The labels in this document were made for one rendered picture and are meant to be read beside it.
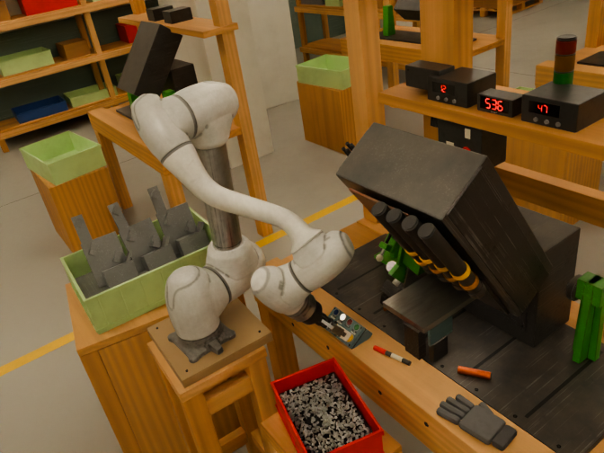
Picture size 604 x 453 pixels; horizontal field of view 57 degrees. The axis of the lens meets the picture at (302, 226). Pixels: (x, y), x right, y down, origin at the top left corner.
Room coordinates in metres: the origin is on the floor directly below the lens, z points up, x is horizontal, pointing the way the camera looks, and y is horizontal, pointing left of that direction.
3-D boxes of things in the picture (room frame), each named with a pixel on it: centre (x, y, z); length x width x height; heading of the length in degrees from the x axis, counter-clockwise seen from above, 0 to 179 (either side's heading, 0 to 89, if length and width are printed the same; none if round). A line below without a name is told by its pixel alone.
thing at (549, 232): (1.38, -0.62, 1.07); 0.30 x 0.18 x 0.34; 31
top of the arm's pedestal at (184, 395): (1.52, 0.40, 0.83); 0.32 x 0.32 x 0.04; 29
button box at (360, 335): (1.41, -0.09, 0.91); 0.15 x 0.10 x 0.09; 31
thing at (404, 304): (1.28, -0.40, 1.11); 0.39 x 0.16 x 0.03; 121
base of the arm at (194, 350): (1.50, 0.39, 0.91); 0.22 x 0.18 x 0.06; 35
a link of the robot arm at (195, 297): (1.52, 0.40, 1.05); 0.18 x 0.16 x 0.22; 135
